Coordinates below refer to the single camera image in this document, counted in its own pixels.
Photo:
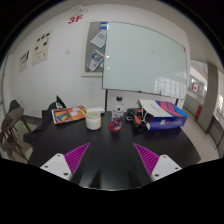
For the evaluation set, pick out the dark wooden chair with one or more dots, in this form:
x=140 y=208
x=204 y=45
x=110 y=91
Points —
x=13 y=126

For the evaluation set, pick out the large whiteboard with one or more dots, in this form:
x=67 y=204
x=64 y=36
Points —
x=143 y=56

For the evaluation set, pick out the blue and white cardboard box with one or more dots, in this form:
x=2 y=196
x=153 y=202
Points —
x=166 y=116

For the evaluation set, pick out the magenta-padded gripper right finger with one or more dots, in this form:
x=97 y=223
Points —
x=147 y=159

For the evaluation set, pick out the black and red tool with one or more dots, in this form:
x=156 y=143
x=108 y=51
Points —
x=136 y=120

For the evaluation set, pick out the grey notice board with papers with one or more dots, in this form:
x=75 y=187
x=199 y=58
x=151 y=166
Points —
x=93 y=50

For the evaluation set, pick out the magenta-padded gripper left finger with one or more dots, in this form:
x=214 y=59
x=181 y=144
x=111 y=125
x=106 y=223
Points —
x=76 y=159

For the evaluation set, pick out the flat round red coaster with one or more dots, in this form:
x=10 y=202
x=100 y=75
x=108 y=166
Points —
x=110 y=128

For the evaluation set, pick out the large white wall poster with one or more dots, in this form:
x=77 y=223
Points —
x=42 y=46

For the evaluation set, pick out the white cup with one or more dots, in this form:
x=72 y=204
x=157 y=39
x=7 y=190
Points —
x=93 y=121

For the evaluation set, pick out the red fire extinguisher box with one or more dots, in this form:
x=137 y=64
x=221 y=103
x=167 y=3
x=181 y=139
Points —
x=198 y=112

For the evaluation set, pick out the colourful printed booklet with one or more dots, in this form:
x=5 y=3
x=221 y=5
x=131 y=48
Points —
x=68 y=115

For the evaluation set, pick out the black bag with white print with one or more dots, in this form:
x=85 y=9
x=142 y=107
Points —
x=59 y=103

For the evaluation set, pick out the small white wall poster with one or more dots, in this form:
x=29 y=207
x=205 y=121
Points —
x=23 y=61

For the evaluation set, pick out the clear plastic drink bottle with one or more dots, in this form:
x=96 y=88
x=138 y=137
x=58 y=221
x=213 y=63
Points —
x=117 y=115

